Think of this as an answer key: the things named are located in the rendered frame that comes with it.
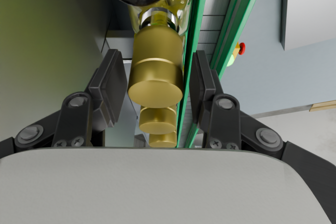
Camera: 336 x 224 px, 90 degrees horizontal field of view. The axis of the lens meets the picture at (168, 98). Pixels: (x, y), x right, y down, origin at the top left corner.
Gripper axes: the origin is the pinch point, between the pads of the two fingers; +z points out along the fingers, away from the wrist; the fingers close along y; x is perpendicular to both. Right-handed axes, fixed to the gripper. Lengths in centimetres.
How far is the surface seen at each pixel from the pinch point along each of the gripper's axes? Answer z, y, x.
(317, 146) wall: 119, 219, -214
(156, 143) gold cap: 1.9, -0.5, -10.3
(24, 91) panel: 3.0, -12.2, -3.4
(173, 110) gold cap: 1.9, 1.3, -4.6
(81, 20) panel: 17.4, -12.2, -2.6
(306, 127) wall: 147, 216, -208
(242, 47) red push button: 42, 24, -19
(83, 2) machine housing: 26.2, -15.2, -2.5
